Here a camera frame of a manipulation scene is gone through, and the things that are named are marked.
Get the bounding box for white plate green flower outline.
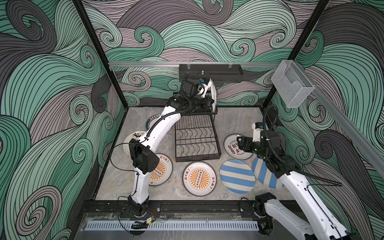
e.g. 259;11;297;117
208;79;217;112

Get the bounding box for black wire dish rack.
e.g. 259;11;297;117
175;110;222;163

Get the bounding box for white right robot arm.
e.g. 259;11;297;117
237;116;360;240

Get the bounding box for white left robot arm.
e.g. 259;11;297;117
121;75;217;217

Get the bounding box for blue striped plate right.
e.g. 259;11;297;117
252;158;285;190

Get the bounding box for white plate red characters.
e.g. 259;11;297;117
224;134;254;161

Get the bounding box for green-rimmed white plate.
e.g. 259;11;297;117
146;114;161;131

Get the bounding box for blue striped plate large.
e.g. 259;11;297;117
220;159;256;195

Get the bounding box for cream plate black drawing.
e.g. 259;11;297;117
123;131;146;156

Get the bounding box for orange sunburst plate left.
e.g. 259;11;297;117
149;153;173;187

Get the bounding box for orange sunburst plate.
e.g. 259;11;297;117
182;162;217;197
149;153;173;187

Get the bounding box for orange sunburst plate centre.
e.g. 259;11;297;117
182;162;217;197

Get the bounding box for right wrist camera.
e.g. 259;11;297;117
252;122;264;142

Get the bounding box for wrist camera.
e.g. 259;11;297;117
197;78;210;98
252;122;264;142

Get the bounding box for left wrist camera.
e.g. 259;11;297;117
197;78;210;98

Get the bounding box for black wall-mounted tray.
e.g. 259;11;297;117
179;64;244;83

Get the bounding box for clear acrylic wall box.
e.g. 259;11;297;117
271;60;315;109

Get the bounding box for aluminium rail back wall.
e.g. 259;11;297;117
108;61;280;69

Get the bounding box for aluminium rail wall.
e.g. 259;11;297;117
294;62;384;177
108;61;280;69

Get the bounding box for aluminium rail right wall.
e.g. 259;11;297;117
294;62;384;177

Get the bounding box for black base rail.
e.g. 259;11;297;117
81;198;266;219

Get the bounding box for white slotted cable duct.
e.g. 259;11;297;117
85;220;259;232

